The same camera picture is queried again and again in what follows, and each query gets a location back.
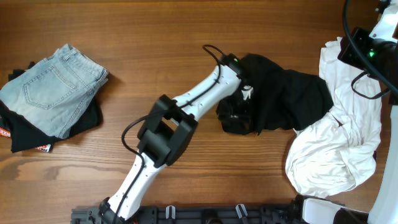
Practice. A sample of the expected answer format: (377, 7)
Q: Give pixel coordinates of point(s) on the black polo shirt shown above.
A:
(271, 97)

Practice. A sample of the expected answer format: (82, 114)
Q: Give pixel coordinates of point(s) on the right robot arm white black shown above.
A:
(375, 53)

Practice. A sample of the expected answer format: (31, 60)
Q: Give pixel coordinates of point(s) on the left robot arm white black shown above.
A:
(165, 134)

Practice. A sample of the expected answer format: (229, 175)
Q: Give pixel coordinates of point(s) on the white crumpled shirt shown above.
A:
(336, 153)

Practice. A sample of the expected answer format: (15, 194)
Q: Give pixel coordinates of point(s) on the light blue folded jeans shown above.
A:
(56, 91)

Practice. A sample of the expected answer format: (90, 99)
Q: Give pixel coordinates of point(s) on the black folded shirt under jeans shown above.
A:
(26, 136)

